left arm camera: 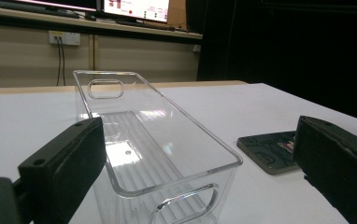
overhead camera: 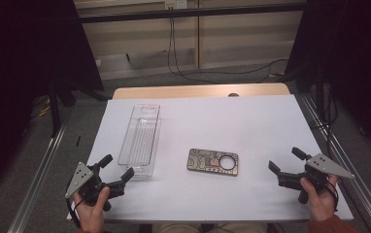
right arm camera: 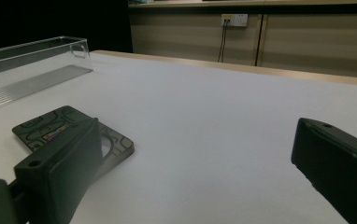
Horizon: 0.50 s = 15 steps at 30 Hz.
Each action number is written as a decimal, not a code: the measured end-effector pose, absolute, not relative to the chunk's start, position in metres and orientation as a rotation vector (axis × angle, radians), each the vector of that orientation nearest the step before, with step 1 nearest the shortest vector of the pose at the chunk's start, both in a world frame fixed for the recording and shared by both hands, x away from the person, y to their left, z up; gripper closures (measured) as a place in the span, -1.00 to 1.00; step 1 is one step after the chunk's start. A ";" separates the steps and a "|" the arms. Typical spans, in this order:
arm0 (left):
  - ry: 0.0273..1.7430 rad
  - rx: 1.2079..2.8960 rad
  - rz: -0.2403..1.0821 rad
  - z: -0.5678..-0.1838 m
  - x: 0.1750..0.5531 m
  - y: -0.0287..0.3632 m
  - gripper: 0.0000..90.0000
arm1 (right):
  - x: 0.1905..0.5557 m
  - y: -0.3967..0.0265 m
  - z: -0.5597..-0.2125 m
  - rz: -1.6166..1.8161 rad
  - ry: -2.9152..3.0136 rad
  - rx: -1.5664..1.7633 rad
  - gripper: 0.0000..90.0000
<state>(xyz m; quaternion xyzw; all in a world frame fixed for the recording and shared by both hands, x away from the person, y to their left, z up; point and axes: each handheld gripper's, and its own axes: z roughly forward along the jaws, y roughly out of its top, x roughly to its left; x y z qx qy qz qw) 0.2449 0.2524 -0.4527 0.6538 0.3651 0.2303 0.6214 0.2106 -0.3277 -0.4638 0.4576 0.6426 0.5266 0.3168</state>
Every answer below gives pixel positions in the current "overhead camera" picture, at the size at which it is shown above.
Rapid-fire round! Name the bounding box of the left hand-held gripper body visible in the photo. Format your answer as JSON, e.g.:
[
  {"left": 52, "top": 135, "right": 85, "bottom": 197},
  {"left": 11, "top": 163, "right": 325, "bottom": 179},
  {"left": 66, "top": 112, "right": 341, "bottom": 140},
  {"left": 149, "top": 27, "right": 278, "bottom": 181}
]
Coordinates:
[{"left": 64, "top": 161, "right": 126, "bottom": 213}]

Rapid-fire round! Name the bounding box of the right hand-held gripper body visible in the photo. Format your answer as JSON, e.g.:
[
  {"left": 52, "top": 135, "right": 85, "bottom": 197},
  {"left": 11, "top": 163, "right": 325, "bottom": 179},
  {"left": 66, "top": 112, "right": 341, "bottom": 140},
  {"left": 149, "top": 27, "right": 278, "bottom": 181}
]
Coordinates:
[{"left": 277, "top": 152, "right": 356, "bottom": 205}]

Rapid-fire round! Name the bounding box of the patterned phone case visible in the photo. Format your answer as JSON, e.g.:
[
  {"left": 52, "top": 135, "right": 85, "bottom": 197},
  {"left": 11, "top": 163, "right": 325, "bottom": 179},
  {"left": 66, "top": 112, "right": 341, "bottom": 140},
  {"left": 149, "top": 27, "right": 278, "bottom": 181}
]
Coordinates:
[{"left": 186, "top": 148, "right": 240, "bottom": 177}]

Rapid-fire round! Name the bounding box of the person's right hand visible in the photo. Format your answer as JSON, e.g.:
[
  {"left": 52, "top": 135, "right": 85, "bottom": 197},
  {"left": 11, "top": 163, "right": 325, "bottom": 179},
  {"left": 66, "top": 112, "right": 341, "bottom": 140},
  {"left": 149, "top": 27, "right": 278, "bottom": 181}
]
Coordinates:
[{"left": 299, "top": 174, "right": 339, "bottom": 223}]

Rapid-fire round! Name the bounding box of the person's left hand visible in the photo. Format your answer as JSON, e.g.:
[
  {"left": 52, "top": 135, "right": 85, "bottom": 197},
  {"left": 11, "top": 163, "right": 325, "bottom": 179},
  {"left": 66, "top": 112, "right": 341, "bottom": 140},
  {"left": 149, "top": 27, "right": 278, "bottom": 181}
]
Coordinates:
[{"left": 72, "top": 186, "right": 111, "bottom": 233}]

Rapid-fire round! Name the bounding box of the clear plastic tray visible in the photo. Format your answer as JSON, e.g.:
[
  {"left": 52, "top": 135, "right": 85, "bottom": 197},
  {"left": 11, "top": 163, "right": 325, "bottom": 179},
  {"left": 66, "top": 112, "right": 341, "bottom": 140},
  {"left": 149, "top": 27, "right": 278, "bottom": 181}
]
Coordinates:
[{"left": 118, "top": 103, "right": 162, "bottom": 178}]

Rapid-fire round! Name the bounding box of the black stand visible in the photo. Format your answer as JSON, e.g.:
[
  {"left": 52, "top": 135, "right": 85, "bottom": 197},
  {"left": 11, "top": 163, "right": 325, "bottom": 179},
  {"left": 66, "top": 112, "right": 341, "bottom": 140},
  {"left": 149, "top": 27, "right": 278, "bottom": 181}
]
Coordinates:
[
  {"left": 294, "top": 61, "right": 340, "bottom": 130},
  {"left": 46, "top": 76, "right": 110, "bottom": 139}
]

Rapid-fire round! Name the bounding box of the white board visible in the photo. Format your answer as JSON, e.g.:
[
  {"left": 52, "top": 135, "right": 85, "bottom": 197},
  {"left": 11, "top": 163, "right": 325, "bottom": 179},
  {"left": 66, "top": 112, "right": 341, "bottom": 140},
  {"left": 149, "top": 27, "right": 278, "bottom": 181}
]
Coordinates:
[{"left": 66, "top": 94, "right": 354, "bottom": 223}]

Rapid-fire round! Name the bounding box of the black curtain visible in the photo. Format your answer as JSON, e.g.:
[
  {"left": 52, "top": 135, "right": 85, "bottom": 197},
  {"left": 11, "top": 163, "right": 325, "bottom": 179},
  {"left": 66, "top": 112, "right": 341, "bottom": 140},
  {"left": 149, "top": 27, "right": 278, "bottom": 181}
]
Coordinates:
[
  {"left": 0, "top": 0, "right": 106, "bottom": 203},
  {"left": 285, "top": 0, "right": 371, "bottom": 163}
]

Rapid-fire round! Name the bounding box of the wooden table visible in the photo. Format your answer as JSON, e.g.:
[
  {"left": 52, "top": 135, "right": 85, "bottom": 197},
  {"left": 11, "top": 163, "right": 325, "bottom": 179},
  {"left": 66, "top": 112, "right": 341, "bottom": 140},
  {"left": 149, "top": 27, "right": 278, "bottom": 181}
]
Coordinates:
[{"left": 112, "top": 82, "right": 291, "bottom": 100}]

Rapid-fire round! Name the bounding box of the black horizontal bar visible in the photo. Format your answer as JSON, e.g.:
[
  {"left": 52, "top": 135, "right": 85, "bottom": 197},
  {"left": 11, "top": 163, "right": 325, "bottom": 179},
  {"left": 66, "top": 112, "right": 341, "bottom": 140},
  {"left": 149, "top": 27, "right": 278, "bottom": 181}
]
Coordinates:
[{"left": 77, "top": 2, "right": 306, "bottom": 24}]

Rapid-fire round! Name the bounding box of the black strap of right gripper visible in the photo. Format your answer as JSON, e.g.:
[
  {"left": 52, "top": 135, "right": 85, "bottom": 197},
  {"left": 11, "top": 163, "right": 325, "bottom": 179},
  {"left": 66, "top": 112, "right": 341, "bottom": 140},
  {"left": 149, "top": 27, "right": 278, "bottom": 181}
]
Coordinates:
[{"left": 325, "top": 180, "right": 340, "bottom": 213}]

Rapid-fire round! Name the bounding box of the black strap of gripper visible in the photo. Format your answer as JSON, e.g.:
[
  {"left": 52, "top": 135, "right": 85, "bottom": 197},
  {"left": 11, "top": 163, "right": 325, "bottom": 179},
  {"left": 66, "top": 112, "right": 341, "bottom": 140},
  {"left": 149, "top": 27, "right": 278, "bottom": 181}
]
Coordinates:
[
  {"left": 65, "top": 196, "right": 86, "bottom": 229},
  {"left": 325, "top": 180, "right": 340, "bottom": 213}
]

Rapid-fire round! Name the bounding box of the black strap of left gripper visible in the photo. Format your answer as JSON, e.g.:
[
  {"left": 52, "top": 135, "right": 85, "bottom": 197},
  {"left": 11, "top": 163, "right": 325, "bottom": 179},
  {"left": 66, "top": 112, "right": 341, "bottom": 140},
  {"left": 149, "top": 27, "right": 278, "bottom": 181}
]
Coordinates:
[{"left": 65, "top": 196, "right": 86, "bottom": 229}]

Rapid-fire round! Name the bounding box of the metal floor rail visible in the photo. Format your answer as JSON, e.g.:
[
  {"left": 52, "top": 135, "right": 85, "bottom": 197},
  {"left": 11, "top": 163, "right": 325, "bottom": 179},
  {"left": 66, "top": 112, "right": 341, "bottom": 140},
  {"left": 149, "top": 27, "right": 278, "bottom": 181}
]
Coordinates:
[
  {"left": 6, "top": 120, "right": 69, "bottom": 233},
  {"left": 297, "top": 92, "right": 371, "bottom": 233}
]

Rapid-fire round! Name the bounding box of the yellow cable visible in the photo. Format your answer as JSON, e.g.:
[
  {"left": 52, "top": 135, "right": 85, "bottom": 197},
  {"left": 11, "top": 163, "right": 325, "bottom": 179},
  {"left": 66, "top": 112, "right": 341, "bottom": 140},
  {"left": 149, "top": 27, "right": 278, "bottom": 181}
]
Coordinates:
[{"left": 32, "top": 95, "right": 52, "bottom": 118}]

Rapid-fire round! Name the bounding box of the black floor cable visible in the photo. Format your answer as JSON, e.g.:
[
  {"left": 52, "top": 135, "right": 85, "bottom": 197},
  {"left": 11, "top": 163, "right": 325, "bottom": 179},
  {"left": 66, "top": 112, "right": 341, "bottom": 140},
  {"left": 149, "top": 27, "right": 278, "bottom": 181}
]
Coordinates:
[{"left": 166, "top": 9, "right": 290, "bottom": 84}]

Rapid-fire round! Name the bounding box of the white wall socket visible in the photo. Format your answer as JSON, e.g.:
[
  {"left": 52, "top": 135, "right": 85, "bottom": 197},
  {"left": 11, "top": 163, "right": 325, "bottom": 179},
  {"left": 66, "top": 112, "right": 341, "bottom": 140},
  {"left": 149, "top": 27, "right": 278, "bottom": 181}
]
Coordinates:
[{"left": 164, "top": 0, "right": 188, "bottom": 10}]

